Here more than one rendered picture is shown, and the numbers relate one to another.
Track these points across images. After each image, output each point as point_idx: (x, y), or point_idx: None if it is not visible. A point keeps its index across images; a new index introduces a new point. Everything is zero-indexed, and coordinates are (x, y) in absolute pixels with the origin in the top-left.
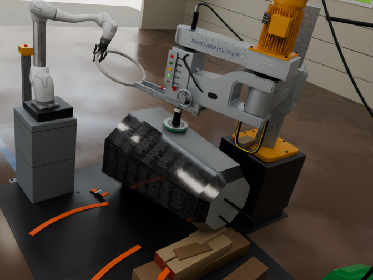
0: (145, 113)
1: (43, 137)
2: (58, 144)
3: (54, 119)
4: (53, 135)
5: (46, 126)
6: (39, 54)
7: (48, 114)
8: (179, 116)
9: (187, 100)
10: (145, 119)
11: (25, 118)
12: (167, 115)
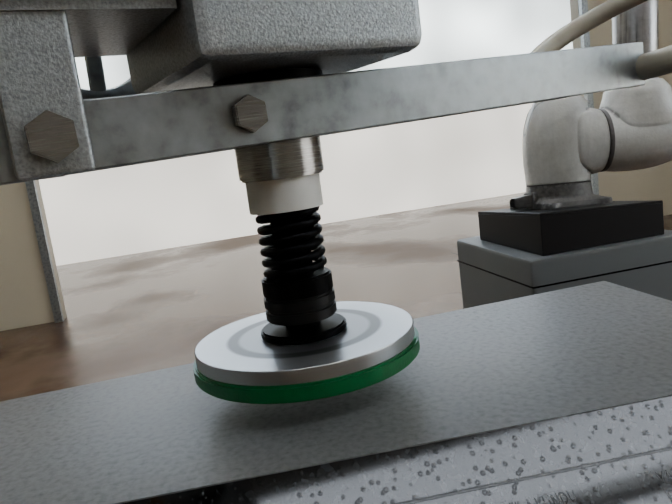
0: (605, 308)
1: (475, 289)
2: None
3: (505, 245)
4: (489, 295)
5: (476, 254)
6: (613, 37)
7: (494, 221)
8: (263, 260)
9: (140, 70)
10: (491, 309)
11: None
12: (618, 374)
